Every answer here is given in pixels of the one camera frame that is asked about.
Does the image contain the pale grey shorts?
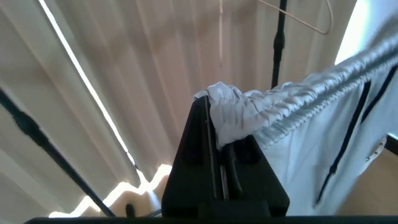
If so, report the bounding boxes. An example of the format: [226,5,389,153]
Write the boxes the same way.
[193,30,398,217]

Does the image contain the beige curtain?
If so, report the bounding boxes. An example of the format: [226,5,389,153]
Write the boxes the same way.
[0,0,358,218]

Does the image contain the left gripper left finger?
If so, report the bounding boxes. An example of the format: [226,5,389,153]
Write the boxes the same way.
[161,95,219,218]

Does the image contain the black clothes rack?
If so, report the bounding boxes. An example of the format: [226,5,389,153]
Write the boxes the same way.
[0,0,289,218]

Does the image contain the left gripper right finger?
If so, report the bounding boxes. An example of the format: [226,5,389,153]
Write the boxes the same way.
[217,134,290,218]

